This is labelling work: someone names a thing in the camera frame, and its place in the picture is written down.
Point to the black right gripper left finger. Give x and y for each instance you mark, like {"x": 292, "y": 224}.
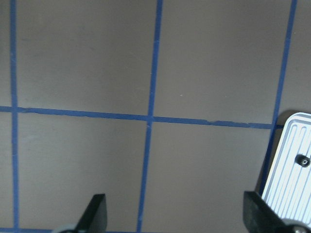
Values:
{"x": 94, "y": 218}

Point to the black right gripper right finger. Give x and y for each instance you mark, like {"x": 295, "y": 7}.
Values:
{"x": 258, "y": 216}

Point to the ribbed silver metal tray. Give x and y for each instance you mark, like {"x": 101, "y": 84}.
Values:
{"x": 288, "y": 188}

